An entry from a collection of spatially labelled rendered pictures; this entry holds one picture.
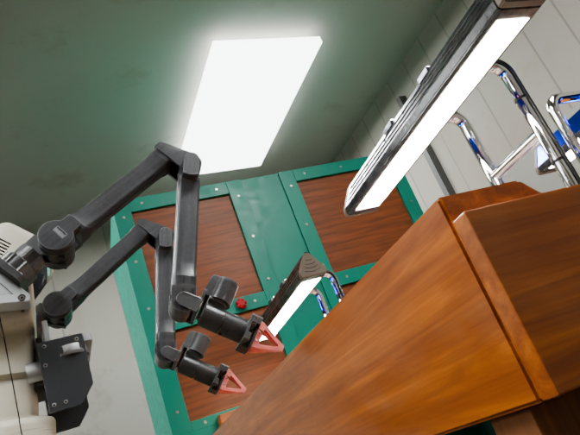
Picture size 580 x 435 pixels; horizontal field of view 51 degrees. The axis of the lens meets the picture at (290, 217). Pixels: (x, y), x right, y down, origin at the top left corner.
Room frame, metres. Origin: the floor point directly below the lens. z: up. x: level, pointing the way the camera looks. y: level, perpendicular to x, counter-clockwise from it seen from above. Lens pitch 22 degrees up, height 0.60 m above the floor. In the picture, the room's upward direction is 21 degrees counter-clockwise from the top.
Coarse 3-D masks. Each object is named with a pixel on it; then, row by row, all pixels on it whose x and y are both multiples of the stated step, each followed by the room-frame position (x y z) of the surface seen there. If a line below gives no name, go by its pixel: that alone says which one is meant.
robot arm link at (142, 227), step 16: (144, 224) 1.72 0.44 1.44; (160, 224) 1.74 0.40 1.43; (128, 240) 1.71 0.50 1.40; (144, 240) 1.74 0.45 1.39; (112, 256) 1.68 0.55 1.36; (128, 256) 1.72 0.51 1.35; (96, 272) 1.65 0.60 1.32; (112, 272) 1.70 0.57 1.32; (64, 288) 1.59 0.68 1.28; (80, 288) 1.63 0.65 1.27; (48, 304) 1.57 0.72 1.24; (64, 304) 1.58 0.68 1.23; (80, 304) 1.66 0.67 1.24
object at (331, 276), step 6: (324, 276) 1.84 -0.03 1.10; (330, 276) 1.84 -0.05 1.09; (336, 276) 1.85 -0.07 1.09; (282, 282) 1.77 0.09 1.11; (336, 282) 1.84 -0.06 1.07; (336, 288) 1.84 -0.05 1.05; (318, 294) 1.98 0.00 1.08; (336, 294) 1.85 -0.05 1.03; (342, 294) 1.84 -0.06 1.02; (270, 300) 1.90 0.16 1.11; (318, 300) 1.98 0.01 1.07; (324, 300) 1.98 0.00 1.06; (324, 306) 1.98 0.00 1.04; (324, 312) 1.98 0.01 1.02
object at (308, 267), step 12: (300, 264) 1.57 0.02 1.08; (312, 264) 1.58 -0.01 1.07; (288, 276) 1.71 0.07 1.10; (300, 276) 1.56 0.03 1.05; (312, 276) 1.58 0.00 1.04; (288, 288) 1.67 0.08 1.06; (312, 288) 1.70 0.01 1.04; (276, 300) 1.82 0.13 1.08; (264, 312) 2.00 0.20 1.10; (276, 312) 1.82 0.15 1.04
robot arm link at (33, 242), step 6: (30, 240) 1.20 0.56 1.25; (36, 240) 1.20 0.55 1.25; (30, 246) 1.20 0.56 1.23; (36, 246) 1.20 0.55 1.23; (42, 252) 1.20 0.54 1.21; (72, 252) 1.26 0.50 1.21; (48, 258) 1.23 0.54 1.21; (54, 258) 1.23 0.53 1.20; (60, 258) 1.22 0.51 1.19; (66, 258) 1.25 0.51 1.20; (48, 264) 1.25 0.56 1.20; (54, 264) 1.25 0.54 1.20; (60, 264) 1.25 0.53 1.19; (66, 264) 1.26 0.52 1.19
